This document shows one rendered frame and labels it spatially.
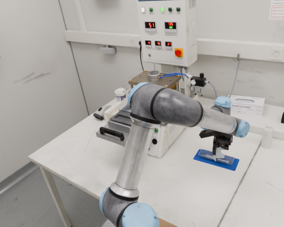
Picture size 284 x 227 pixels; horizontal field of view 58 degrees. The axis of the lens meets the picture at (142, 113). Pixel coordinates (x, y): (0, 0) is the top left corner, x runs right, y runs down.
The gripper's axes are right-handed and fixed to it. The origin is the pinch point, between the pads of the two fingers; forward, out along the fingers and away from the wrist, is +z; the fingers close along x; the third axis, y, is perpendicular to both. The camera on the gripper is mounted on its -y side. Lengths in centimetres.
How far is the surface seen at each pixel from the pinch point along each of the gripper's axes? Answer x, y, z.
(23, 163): -13, -189, 66
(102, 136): -29, -52, -18
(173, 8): 28, -35, -71
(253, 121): 37.4, 11.4, -1.8
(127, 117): -12, -47, -21
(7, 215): -56, -159, 79
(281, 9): 64, 15, -63
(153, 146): -9.6, -33.2, -3.0
